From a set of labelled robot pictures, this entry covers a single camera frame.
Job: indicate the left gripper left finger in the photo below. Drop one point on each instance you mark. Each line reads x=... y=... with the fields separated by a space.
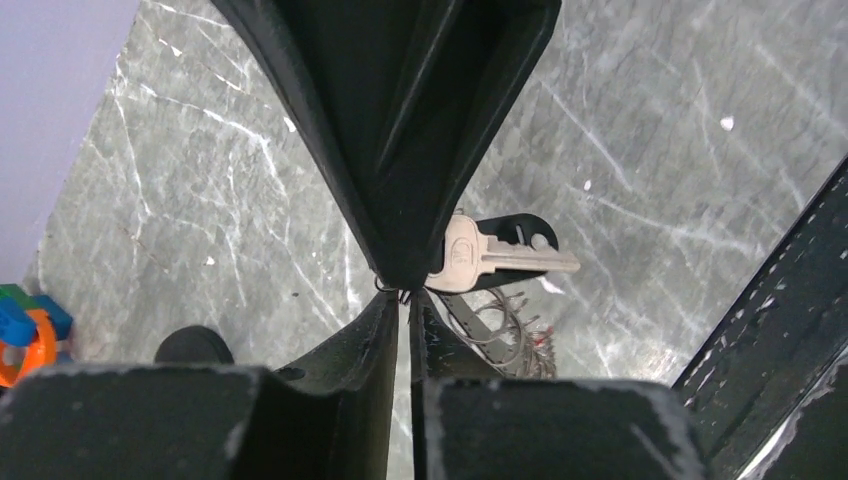
x=326 y=415

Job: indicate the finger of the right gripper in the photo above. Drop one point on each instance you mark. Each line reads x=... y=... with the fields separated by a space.
x=360 y=81
x=464 y=64

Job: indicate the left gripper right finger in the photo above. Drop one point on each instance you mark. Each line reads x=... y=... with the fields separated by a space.
x=471 y=422

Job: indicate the red key tag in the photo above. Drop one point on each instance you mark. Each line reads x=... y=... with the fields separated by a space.
x=542 y=337

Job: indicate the black key tag with key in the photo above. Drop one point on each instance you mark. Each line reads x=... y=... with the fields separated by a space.
x=469 y=254

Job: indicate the left black microphone stand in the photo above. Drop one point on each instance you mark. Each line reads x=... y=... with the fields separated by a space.
x=194 y=344

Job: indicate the orange horseshoe toy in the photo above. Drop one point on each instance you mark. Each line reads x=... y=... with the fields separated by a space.
x=41 y=352

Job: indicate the blue toy brick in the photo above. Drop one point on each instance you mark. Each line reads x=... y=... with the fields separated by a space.
x=18 y=328

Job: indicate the green toy brick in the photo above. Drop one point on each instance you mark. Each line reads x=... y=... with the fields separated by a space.
x=21 y=298

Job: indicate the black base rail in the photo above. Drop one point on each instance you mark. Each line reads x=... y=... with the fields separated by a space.
x=776 y=340

